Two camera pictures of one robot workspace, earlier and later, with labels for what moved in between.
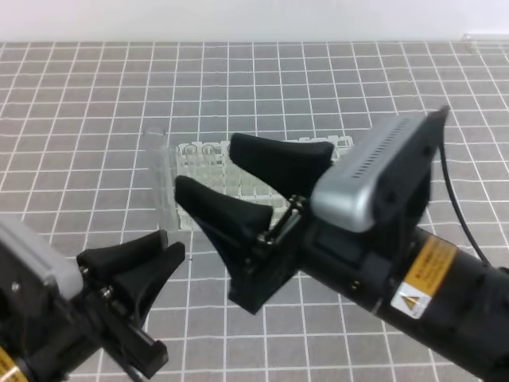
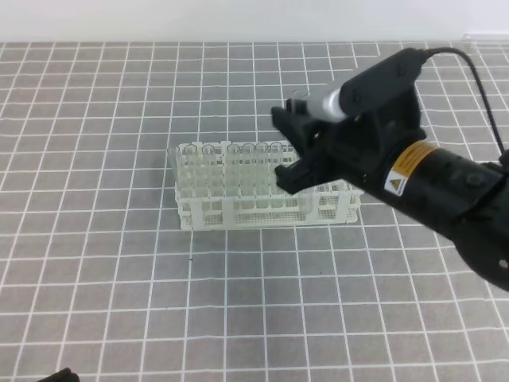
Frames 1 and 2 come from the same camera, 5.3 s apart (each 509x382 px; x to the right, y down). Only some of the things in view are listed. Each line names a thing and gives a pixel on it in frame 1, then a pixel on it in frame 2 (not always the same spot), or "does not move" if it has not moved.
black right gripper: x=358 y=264 -> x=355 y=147
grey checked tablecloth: x=72 y=161 does not move
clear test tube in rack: x=208 y=165 does not move
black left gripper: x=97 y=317 -> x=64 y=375
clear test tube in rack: x=190 y=162 does not move
